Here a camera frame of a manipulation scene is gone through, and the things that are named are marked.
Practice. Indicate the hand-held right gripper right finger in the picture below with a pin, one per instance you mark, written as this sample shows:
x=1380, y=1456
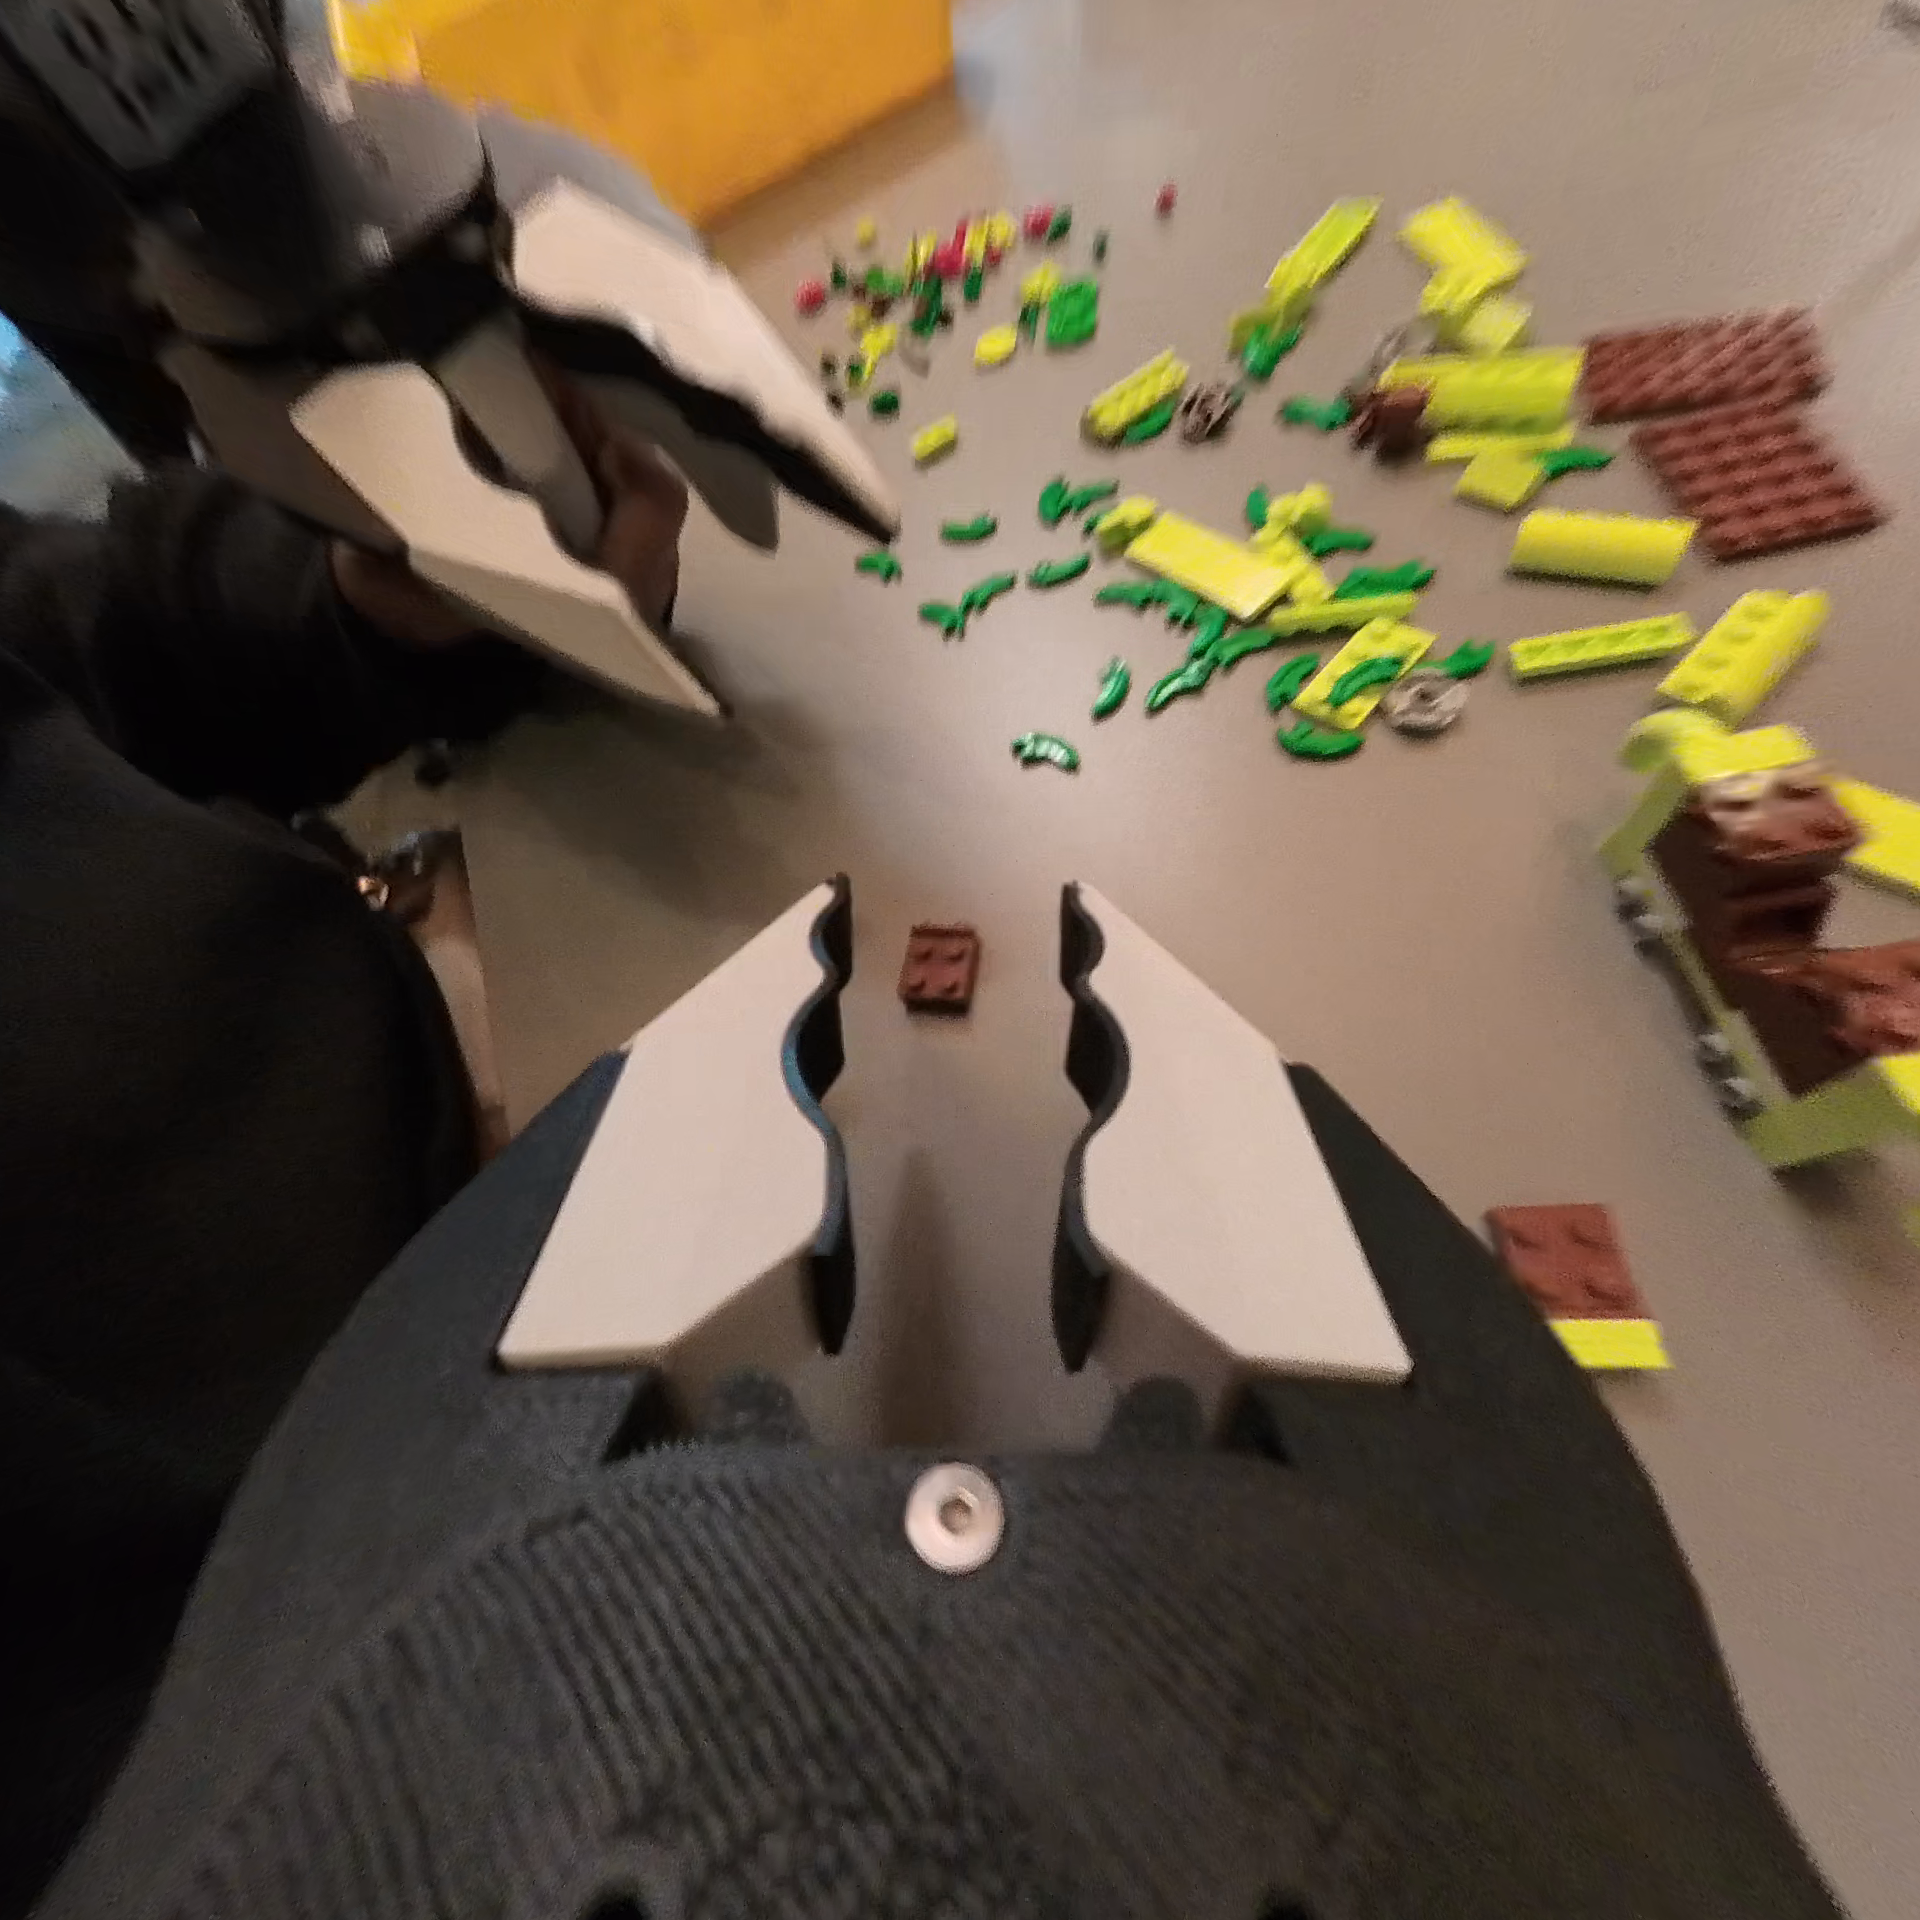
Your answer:
x=1230, y=1202

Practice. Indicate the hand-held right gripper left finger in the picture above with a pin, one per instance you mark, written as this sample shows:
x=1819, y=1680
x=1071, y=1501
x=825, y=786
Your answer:
x=676, y=1202

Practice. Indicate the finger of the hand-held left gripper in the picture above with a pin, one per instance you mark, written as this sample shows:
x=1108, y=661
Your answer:
x=662, y=317
x=452, y=524

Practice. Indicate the brown brick with lime slope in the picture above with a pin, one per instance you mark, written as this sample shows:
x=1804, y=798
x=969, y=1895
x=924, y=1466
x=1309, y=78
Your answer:
x=1570, y=1261

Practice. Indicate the small brown square plate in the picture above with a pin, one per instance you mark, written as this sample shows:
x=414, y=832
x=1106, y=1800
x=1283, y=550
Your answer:
x=941, y=967

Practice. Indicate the person's left hand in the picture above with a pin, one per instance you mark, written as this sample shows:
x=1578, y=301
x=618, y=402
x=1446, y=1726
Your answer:
x=638, y=524

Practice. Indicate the yellow plastic bin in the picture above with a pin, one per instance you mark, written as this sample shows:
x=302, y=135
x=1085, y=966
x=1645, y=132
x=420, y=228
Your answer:
x=676, y=76

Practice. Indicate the pile of tiny flower pieces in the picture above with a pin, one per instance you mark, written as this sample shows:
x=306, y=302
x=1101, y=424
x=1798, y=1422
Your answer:
x=931, y=285

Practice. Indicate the grey round plate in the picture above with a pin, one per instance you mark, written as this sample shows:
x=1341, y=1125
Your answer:
x=1423, y=706

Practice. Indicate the dark brown round piece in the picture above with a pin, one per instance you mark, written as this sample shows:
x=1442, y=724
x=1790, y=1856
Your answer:
x=1207, y=413

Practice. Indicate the lime and brown brick assembly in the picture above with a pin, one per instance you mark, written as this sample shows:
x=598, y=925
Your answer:
x=1757, y=931

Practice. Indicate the brown stem cluster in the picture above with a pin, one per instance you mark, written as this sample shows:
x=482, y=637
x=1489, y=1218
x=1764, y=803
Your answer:
x=1388, y=421

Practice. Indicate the scattered lime green bricks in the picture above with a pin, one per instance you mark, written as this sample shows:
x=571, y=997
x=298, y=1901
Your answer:
x=1598, y=542

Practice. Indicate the large brown studded plate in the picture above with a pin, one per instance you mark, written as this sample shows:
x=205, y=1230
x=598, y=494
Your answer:
x=1705, y=368
x=1757, y=480

